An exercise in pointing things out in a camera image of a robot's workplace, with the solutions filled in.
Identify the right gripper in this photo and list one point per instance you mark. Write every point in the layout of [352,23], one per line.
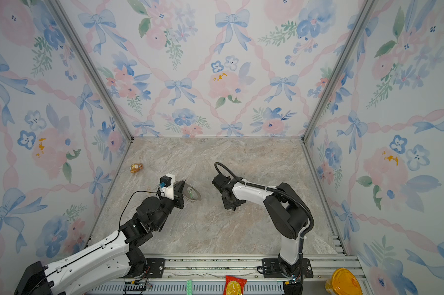
[226,204]

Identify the green toy brick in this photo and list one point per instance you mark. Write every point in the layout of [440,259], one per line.
[189,287]

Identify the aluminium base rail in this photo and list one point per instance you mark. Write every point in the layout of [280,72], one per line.
[208,273]

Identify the red yellow snack packet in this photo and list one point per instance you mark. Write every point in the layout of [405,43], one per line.
[234,286]

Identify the small brown bear toy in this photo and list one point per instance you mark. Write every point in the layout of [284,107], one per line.
[136,167]

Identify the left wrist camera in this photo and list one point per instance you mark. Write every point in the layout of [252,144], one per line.
[166,186]

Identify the yellow lidded container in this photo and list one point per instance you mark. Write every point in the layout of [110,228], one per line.
[343,282]

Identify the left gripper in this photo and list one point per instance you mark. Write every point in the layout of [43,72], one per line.
[178,196]

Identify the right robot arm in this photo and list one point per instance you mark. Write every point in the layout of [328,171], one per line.
[288,213]

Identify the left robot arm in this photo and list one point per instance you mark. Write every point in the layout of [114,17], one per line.
[114,257]

